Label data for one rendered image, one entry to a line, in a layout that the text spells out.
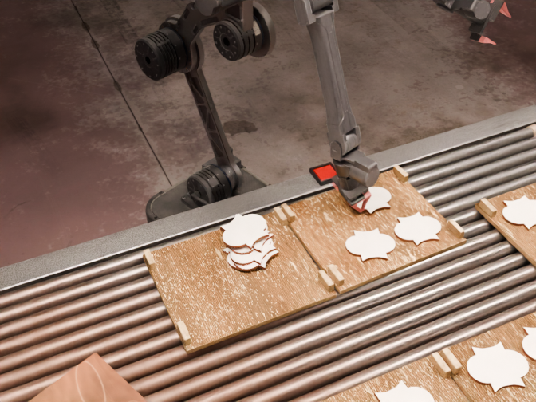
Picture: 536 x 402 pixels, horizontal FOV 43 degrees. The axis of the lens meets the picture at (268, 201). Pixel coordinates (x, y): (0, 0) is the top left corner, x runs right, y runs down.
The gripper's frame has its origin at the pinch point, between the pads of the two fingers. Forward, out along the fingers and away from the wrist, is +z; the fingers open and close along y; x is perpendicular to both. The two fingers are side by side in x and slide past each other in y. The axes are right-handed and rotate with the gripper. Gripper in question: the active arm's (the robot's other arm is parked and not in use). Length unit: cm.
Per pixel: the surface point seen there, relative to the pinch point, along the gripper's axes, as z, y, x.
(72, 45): 87, -304, -49
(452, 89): 142, -144, 136
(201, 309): -15, 15, -53
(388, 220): 3.1, 9.3, 4.7
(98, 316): -19, 3, -76
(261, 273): -9.0, 10.8, -34.8
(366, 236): -0.8, 12.8, -4.2
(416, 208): 6.1, 8.9, 14.6
